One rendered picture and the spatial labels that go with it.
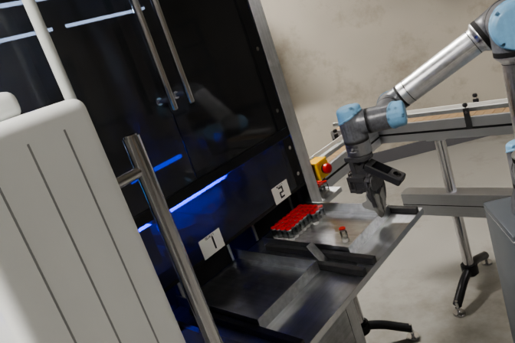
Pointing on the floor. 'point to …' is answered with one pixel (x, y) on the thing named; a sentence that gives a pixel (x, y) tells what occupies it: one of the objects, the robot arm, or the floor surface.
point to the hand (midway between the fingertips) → (383, 213)
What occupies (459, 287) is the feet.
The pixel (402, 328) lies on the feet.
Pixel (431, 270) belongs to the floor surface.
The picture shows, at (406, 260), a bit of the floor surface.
